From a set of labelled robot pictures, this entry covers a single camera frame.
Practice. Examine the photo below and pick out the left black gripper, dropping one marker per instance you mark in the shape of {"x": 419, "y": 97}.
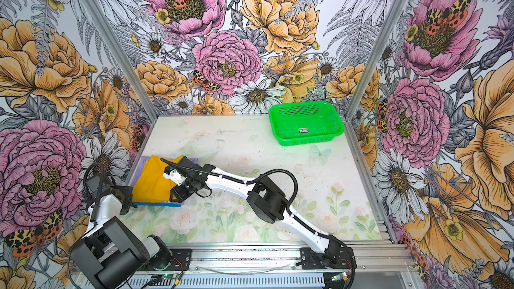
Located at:
{"x": 128, "y": 190}

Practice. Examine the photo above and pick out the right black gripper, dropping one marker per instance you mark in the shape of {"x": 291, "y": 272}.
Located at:
{"x": 180, "y": 194}

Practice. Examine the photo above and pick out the yellow t shirt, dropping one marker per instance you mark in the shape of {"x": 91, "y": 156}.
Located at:
{"x": 154, "y": 180}

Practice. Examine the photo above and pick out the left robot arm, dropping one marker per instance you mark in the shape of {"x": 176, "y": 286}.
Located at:
{"x": 109, "y": 253}

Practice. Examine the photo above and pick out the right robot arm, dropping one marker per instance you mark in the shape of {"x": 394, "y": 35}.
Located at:
{"x": 267, "y": 201}

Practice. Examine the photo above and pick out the folded purple t shirt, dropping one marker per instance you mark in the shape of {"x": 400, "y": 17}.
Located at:
{"x": 141, "y": 166}

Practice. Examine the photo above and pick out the green circuit board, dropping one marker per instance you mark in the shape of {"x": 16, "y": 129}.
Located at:
{"x": 166, "y": 279}
{"x": 340, "y": 277}

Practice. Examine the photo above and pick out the green plastic basket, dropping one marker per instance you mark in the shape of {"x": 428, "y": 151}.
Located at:
{"x": 320, "y": 117}

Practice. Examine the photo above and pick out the right green circuit board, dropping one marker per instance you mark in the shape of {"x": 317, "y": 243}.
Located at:
{"x": 340, "y": 277}

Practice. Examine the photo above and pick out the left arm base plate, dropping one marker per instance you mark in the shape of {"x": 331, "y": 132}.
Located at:
{"x": 172, "y": 260}

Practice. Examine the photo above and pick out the left aluminium corner post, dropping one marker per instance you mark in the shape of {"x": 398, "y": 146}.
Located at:
{"x": 95, "y": 11}

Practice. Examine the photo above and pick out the aluminium corner post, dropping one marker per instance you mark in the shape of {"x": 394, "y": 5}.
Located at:
{"x": 95, "y": 11}
{"x": 386, "y": 30}

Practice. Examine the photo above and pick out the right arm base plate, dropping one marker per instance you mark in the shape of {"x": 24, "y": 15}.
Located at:
{"x": 338, "y": 260}

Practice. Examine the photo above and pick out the aluminium front rail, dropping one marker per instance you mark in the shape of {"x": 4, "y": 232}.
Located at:
{"x": 378, "y": 256}

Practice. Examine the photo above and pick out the right aluminium corner post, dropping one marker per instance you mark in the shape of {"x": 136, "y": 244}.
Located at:
{"x": 386, "y": 30}

